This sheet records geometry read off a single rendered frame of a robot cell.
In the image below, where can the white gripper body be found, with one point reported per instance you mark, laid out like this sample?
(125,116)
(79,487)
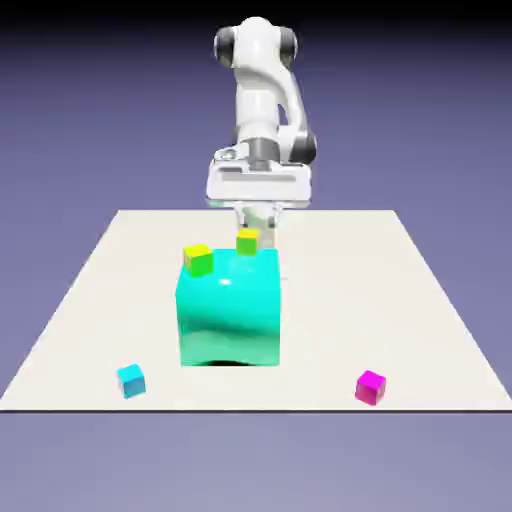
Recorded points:
(258,188)

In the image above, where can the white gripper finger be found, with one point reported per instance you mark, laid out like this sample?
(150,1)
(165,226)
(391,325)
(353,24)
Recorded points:
(240,216)
(272,217)

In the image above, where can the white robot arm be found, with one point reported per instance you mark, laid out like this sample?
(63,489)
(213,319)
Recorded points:
(258,68)

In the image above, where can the small yellow cube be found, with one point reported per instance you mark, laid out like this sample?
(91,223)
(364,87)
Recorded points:
(247,242)
(198,260)

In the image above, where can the small magenta cube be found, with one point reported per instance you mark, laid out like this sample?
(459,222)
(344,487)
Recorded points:
(370,388)

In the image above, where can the small cyan cube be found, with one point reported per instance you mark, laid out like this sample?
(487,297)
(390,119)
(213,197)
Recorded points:
(132,381)

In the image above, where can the large turquoise box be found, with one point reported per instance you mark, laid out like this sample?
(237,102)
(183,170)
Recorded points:
(228,308)

